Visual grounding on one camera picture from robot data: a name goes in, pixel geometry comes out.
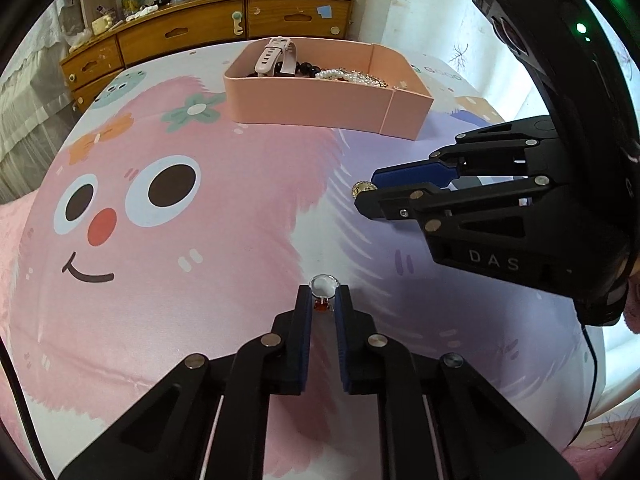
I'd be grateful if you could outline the cartoon monster printed tablecloth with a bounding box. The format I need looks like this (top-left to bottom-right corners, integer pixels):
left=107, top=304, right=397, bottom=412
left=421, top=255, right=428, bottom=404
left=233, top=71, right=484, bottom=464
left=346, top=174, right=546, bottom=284
left=10, top=37, right=608, bottom=480

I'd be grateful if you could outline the wooden desk with drawers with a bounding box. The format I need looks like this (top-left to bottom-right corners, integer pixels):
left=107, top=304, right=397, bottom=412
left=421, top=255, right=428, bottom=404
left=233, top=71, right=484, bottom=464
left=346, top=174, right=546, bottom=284
left=60, top=0, right=356, bottom=113

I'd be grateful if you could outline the white leaf print curtain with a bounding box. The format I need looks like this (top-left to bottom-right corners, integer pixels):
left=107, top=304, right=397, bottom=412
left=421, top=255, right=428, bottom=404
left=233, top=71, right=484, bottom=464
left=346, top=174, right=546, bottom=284
left=340, top=0, right=640, bottom=411

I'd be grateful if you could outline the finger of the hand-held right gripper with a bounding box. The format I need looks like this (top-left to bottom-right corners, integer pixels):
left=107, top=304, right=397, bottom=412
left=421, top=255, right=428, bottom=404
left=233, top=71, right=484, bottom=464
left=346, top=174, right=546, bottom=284
left=354, top=175, right=562, bottom=233
left=371, top=115, right=562, bottom=189

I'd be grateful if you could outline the pink strap smartwatch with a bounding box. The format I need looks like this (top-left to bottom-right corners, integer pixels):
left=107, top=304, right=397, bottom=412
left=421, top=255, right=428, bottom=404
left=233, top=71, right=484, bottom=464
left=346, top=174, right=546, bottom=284
left=254, top=36, right=299, bottom=77

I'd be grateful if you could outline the black cable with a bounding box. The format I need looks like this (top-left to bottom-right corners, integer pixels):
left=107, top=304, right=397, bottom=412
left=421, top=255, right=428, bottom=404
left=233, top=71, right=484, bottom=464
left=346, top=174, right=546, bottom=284
left=0, top=335, right=54, bottom=480
left=570, top=305, right=599, bottom=449

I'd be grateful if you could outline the white lace cover cloth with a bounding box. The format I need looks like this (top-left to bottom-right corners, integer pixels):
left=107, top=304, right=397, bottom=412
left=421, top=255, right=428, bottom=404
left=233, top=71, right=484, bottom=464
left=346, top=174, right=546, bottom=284
left=0, top=0, right=89, bottom=206

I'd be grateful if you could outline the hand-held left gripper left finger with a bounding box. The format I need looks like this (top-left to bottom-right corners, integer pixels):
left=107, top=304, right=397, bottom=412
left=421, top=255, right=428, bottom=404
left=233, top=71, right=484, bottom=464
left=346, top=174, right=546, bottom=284
left=57, top=285, right=315, bottom=480

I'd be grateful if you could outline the pink rectangular tray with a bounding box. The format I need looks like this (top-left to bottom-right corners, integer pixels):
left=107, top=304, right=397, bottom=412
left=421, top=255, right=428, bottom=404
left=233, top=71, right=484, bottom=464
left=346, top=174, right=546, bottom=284
left=222, top=38, right=435, bottom=142

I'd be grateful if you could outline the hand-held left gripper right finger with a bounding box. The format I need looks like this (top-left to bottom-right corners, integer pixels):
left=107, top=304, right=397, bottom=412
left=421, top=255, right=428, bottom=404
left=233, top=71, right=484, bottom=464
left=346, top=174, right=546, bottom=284
left=334, top=285, right=581, bottom=480

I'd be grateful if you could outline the small silver ring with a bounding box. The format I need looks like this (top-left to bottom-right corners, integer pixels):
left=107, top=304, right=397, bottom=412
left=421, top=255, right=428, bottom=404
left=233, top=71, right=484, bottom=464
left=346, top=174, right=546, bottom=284
left=308, top=274, right=339, bottom=314

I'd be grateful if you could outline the white pearl necklace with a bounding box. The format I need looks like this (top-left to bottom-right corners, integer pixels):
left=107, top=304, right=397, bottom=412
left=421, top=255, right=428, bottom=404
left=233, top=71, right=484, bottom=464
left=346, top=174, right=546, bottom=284
left=315, top=67, right=381, bottom=86

